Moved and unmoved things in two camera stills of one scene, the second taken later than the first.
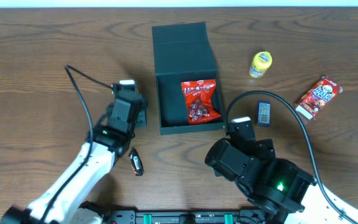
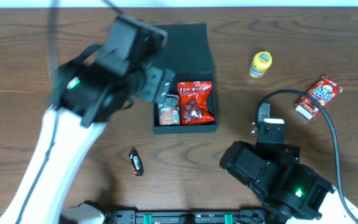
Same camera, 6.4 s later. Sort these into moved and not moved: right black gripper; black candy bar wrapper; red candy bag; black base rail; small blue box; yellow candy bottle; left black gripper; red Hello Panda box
Moved: red candy bag; right black gripper; left black gripper
Not moved: red Hello Panda box; small blue box; yellow candy bottle; black base rail; black candy bar wrapper
